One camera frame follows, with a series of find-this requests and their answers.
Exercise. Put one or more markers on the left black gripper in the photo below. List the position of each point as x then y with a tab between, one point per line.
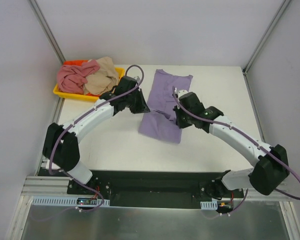
139	100

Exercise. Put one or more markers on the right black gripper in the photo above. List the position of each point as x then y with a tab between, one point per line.
179	118

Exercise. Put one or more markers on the purple t shirt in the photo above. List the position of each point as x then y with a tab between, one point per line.
160	122

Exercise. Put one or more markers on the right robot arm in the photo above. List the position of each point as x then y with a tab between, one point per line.
267	171

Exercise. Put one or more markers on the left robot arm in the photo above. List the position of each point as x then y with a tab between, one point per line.
61	144

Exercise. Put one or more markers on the beige t shirt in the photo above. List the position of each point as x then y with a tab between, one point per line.
104	79

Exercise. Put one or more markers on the pink t shirt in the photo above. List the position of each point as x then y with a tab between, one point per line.
75	77

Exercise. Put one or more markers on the yellow plastic bin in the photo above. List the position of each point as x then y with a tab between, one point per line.
71	80

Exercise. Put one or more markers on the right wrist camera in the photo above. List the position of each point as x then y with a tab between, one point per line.
181	93

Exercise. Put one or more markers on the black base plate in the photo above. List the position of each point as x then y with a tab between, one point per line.
147	189

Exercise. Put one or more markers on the right white cable duct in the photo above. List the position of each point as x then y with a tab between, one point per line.
209	205

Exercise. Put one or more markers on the white cable duct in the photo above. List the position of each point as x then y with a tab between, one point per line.
209	205
82	202

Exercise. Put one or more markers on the aluminium front rail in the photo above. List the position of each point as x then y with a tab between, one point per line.
57	186

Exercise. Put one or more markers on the left white cable duct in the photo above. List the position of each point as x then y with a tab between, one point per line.
82	202

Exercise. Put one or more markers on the left aluminium frame post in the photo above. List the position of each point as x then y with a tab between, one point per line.
46	29

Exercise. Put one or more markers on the aluminium frame post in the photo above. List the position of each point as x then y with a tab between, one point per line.
267	33
46	29

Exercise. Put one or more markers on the right aluminium frame post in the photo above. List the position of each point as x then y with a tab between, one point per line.
267	33

